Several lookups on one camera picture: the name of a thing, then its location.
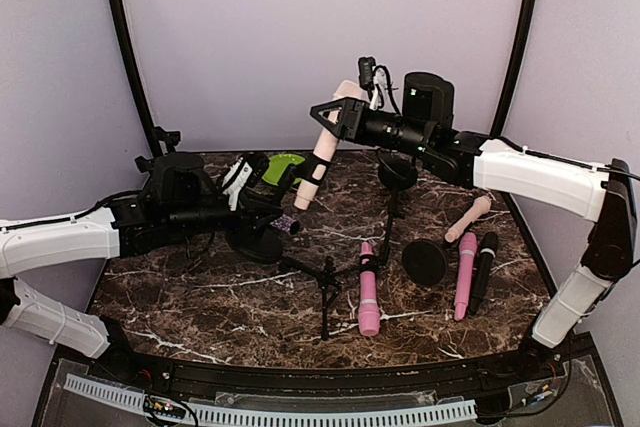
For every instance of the right black frame post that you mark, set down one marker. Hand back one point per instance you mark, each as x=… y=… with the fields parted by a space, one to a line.
x=513 y=69

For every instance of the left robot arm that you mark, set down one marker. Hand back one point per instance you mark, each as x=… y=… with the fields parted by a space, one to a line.
x=178 y=200

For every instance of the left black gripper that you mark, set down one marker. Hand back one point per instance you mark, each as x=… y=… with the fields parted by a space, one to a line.
x=246 y=226

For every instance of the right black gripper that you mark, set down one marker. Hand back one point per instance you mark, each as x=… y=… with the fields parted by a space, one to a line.
x=350 y=108

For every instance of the pink microphone front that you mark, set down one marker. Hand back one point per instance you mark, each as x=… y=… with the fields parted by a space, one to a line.
x=368 y=311

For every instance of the black empty mic stand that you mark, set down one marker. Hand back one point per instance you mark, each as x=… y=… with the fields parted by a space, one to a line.
x=396 y=175

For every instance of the black microphone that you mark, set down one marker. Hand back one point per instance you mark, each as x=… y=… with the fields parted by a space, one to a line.
x=484 y=262

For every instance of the white cable duct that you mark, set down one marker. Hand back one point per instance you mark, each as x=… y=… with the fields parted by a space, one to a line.
x=237 y=410

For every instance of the black tripod mic stand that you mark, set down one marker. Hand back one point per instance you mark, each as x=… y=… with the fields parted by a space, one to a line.
x=327 y=280

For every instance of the pink microphone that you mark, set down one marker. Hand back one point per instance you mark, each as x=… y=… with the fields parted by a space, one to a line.
x=467 y=250
x=368 y=311

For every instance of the left black frame post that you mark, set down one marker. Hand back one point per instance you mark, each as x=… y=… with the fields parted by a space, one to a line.
x=129 y=60

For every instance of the purple glitter microphone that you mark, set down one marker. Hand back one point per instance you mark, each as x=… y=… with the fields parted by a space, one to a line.
x=286 y=224

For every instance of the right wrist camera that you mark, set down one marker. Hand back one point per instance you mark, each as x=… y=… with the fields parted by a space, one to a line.
x=375 y=80

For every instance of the black frame post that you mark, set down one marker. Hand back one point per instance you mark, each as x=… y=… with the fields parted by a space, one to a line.
x=129 y=60
x=513 y=69

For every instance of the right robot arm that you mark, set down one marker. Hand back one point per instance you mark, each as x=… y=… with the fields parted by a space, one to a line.
x=599 y=193

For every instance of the black stand holding beige mic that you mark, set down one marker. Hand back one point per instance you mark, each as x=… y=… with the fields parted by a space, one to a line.
x=268 y=249

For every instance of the green plate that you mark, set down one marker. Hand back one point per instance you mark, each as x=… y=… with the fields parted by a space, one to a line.
x=278 y=164

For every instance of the black round-base mic stand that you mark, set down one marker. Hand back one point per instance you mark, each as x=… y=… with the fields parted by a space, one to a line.
x=167 y=141

